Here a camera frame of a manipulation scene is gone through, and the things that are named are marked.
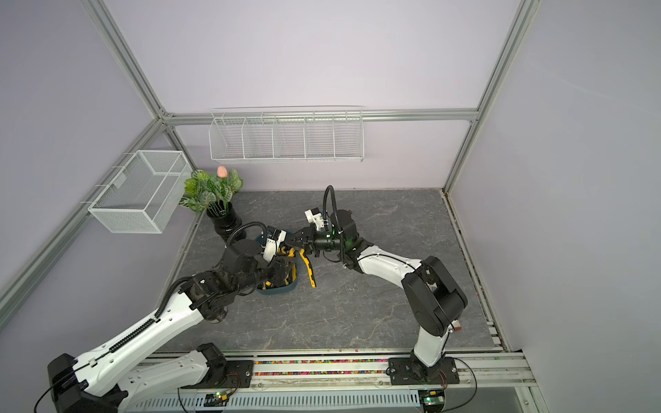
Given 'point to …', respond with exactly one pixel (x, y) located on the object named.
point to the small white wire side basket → (145, 194)
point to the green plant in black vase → (212, 192)
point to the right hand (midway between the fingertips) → (282, 240)
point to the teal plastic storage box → (289, 286)
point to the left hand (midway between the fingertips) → (292, 260)
